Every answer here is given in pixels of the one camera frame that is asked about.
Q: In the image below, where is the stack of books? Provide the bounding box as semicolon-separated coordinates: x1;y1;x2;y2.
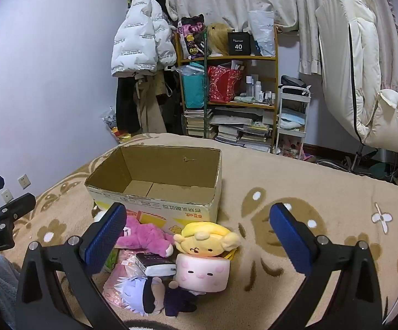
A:
184;109;206;137

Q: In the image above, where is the blonde wig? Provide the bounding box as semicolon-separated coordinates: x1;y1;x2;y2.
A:
206;23;232;57

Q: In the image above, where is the white puffer jacket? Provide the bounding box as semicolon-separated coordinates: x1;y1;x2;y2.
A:
110;0;179;78

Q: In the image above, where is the clear plastic bag of things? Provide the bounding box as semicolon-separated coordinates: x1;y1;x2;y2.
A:
100;106;131;143

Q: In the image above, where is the green packet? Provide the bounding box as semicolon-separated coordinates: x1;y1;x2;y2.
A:
103;247;120;272

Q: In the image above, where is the pink cube plush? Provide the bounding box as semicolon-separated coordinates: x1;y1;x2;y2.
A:
176;252;230;293

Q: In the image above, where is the teal paper bag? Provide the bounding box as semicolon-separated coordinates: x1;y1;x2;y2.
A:
181;62;207;109

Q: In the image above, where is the black tissue pack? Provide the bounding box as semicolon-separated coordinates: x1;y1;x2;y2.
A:
135;252;177;277

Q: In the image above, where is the black bag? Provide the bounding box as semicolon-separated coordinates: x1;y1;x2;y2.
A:
280;75;308;93

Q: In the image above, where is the grey fleece clothing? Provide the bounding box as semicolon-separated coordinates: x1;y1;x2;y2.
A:
0;252;23;330

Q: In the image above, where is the white plastic bag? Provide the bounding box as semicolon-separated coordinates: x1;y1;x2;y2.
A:
248;10;276;57

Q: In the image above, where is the pink plastic packet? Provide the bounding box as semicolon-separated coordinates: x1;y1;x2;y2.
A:
103;249;145;308

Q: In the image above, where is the black coat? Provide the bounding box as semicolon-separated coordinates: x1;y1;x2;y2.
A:
116;76;141;134

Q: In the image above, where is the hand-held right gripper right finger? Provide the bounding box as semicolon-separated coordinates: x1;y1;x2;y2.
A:
269;202;383;330

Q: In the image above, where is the yellow plush toy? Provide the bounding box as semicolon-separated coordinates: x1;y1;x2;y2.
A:
174;222;242;257

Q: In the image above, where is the purple-haired doll plush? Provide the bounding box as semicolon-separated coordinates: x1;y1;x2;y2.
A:
121;276;206;317

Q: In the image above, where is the light blue cloth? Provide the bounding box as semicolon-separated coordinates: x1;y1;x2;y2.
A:
279;115;306;131

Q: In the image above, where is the pink bear plush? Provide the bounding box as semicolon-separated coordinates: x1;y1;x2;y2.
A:
115;216;175;258

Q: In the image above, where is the white trolley cart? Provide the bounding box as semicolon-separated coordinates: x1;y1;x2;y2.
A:
275;86;312;160

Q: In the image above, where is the yellow wooden shelf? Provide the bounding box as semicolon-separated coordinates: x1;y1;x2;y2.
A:
175;29;278;153

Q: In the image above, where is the row of cosmetic bottles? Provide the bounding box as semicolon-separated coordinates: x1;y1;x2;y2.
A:
245;76;277;105

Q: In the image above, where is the white padded chair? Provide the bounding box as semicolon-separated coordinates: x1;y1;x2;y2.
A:
315;0;398;157

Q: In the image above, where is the beige coat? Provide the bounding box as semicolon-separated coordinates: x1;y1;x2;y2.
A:
133;72;166;134

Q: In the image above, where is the cartoon printed tote bag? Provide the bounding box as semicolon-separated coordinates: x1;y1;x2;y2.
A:
178;14;208;60

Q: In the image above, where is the printed cardboard box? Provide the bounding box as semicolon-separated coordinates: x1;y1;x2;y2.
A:
85;145;223;234

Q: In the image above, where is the red patterned bag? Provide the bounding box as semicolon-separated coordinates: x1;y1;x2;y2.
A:
208;65;242;103

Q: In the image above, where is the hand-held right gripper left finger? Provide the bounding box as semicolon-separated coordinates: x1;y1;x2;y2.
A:
15;202;128;330

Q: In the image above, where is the pile of books and papers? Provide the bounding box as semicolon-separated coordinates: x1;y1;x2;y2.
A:
209;106;275;152

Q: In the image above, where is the tangle of cables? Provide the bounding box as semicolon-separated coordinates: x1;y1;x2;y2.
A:
317;155;398;190

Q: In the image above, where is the black gift box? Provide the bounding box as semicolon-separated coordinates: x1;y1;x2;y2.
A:
227;32;252;56

